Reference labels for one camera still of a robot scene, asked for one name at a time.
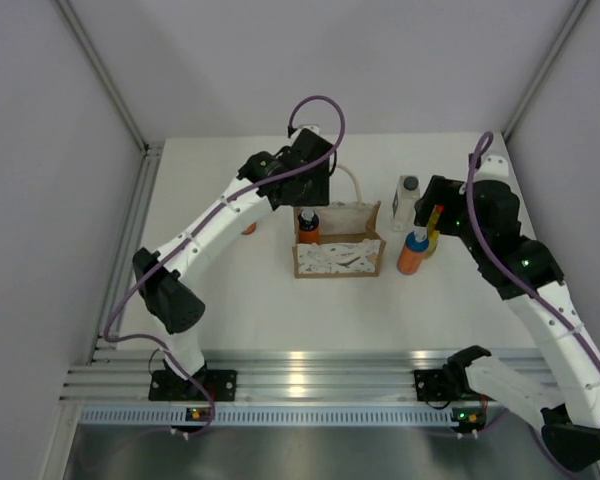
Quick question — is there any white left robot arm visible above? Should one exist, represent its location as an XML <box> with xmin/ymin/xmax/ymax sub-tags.
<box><xmin>132</xmin><ymin>128</ymin><xmax>337</xmax><ymax>400</ymax></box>

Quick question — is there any jute canvas tote bag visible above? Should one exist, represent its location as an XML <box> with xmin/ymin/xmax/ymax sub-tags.
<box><xmin>292</xmin><ymin>165</ymin><xmax>386</xmax><ymax>279</ymax></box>

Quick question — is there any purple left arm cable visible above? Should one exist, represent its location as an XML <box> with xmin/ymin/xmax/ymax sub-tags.
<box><xmin>102</xmin><ymin>96</ymin><xmax>349</xmax><ymax>437</ymax></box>

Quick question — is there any clear square bottle grey cap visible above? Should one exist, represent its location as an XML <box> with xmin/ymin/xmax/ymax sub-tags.
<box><xmin>391</xmin><ymin>175</ymin><xmax>420</xmax><ymax>232</ymax></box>

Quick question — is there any aluminium corner frame post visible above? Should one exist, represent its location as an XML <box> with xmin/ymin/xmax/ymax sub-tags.
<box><xmin>52</xmin><ymin>0</ymin><xmax>151</xmax><ymax>156</ymax></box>

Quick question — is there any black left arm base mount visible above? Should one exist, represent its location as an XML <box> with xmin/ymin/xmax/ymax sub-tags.
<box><xmin>149</xmin><ymin>368</ymin><xmax>238</xmax><ymax>402</ymax></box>

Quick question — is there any slotted grey cable duct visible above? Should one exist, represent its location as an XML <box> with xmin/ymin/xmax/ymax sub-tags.
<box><xmin>79</xmin><ymin>405</ymin><xmax>486</xmax><ymax>427</ymax></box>

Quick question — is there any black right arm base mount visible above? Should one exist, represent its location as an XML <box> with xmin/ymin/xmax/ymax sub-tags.
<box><xmin>413</xmin><ymin>369</ymin><xmax>455</xmax><ymax>404</ymax></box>

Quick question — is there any yellow dish soap bottle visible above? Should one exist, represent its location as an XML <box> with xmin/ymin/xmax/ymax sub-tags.
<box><xmin>425</xmin><ymin>205</ymin><xmax>444</xmax><ymax>259</ymax></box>

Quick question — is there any light blue pump bottle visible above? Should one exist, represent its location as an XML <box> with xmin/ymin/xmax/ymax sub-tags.
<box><xmin>396</xmin><ymin>228</ymin><xmax>429</xmax><ymax>275</ymax></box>

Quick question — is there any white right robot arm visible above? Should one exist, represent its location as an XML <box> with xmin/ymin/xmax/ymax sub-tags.
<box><xmin>415</xmin><ymin>158</ymin><xmax>600</xmax><ymax>472</ymax></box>

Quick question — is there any right aluminium corner post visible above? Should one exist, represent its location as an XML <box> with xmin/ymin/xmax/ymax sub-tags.
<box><xmin>501</xmin><ymin>0</ymin><xmax>595</xmax><ymax>144</ymax></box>

